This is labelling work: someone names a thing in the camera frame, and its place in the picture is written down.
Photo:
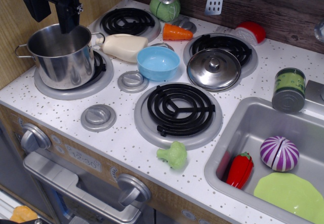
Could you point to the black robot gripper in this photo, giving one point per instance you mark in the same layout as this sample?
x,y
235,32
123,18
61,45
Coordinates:
x,y
68,12

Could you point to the stainless steel pot lid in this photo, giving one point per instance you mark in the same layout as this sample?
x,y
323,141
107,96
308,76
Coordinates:
x,y
213,69

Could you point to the back left black burner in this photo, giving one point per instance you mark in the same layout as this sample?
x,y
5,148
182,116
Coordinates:
x,y
131,21

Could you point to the black burner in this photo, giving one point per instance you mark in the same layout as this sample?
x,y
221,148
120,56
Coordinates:
x,y
178,112
131,21
103,75
242,50

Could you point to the cream plastic bottle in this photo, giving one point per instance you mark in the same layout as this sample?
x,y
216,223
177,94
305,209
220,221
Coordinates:
x,y
123,46

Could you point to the front left black burner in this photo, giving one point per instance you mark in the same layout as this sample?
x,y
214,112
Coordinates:
x,y
103,75

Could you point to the grey stove knob centre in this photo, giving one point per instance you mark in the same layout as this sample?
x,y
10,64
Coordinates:
x,y
132,82

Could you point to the grey stove knob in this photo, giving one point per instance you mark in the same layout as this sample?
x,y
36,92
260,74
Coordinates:
x,y
185,23
98,118
132,82
164,45

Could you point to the grey stove knob middle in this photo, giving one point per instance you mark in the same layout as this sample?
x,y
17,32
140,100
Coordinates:
x,y
164,45

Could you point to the green toy cabbage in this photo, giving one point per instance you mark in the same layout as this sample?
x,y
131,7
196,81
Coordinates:
x,y
165,12

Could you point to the light blue plastic bowl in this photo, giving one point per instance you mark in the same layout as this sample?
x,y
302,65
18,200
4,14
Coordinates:
x,y
157,63

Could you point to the orange toy carrot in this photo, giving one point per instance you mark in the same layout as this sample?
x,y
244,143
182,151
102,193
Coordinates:
x,y
175,33

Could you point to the grey stove knob front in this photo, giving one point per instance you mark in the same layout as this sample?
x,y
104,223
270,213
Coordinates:
x,y
98,118

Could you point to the grey stove knob back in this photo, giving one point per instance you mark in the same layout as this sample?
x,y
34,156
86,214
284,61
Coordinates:
x,y
185,23

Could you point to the left silver oven dial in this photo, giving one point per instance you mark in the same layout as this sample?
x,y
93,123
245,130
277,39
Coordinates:
x,y
34,138

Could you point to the silver oven dial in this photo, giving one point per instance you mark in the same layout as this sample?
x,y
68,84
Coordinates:
x,y
34,138
132,189

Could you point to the hanging metal spatula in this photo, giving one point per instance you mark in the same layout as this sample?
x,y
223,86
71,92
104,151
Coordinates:
x,y
213,7

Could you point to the front right black burner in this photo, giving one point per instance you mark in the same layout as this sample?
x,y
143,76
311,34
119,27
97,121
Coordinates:
x,y
178,112

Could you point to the green toy broccoli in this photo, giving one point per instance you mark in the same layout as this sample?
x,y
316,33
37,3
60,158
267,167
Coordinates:
x,y
176,155

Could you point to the back right black burner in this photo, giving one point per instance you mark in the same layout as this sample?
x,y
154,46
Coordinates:
x,y
242,50

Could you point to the right silver oven dial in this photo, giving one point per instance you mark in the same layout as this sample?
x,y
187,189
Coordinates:
x,y
132,189

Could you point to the orange object bottom left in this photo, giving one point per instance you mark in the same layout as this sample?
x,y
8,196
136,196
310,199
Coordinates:
x,y
22,214

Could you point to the red toy pepper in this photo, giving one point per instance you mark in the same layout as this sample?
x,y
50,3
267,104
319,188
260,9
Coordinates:
x,y
240,170

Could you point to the green label toy can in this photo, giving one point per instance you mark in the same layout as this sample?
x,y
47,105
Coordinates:
x,y
289,91

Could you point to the silver faucet part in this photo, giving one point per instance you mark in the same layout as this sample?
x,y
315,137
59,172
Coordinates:
x,y
319,31

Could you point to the silver toy sink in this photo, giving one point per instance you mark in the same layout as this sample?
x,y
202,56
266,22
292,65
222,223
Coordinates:
x,y
253,121

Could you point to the purple striped toy onion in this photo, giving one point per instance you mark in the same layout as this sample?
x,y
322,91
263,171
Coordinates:
x,y
279,153

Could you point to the light green plate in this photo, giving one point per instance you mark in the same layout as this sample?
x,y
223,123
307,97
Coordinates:
x,y
293,194

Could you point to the silver oven door handle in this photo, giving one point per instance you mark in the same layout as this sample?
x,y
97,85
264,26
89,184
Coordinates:
x,y
76,201

